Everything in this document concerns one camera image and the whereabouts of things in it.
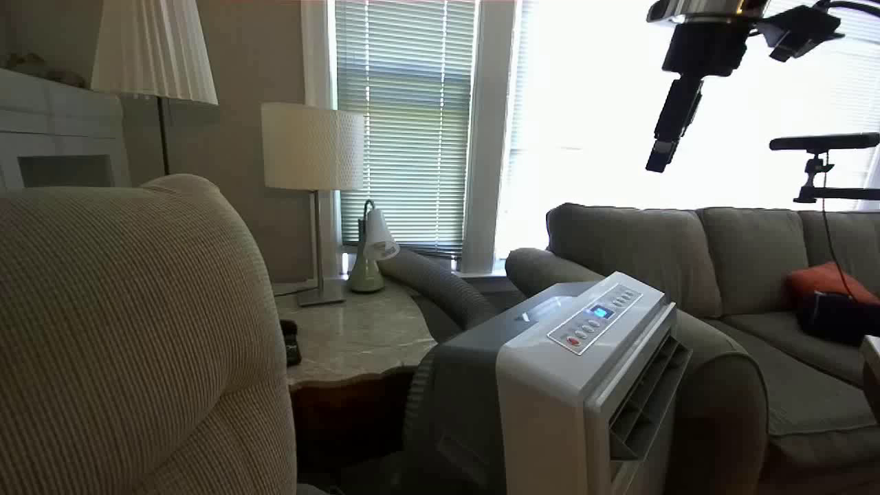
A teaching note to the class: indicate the black camera on stand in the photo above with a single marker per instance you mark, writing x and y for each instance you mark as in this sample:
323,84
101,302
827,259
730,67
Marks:
816,146

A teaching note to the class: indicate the grey armchair behind conditioner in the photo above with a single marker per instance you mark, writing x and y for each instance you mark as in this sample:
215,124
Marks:
720,412

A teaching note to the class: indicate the beige corduroy armchair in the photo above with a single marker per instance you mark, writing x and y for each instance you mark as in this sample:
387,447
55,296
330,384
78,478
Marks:
137,348

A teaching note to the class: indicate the white drum table lamp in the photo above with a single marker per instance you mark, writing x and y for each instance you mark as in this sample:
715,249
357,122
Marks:
320,152

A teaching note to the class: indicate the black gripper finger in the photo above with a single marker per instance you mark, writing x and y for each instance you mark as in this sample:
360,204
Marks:
672,122

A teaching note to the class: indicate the white window blinds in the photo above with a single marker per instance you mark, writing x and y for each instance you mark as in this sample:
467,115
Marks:
408,67

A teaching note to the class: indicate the white portable air conditioner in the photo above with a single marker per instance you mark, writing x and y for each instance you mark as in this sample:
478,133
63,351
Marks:
570,392

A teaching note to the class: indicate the white fireplace mantel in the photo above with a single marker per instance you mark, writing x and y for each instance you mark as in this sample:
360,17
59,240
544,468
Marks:
42,120

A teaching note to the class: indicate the marble top side table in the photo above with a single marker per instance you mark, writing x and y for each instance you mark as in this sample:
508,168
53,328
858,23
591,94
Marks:
353,380

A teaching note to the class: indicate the orange cushion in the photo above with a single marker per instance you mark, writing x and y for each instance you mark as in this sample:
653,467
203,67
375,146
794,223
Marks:
827,281

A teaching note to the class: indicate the dark cushion on sofa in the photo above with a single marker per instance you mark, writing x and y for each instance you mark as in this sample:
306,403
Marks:
840,317

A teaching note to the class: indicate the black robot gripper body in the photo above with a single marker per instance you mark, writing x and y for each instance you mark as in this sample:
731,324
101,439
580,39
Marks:
706,49

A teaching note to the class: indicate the grey fabric sofa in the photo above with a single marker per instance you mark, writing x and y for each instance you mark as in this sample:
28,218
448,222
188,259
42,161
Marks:
742,274

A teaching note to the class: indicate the small dark object on table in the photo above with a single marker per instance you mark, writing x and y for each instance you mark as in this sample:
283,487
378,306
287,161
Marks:
288,339

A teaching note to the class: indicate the white pleated floor lamp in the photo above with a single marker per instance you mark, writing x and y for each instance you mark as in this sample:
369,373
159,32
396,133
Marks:
151,49

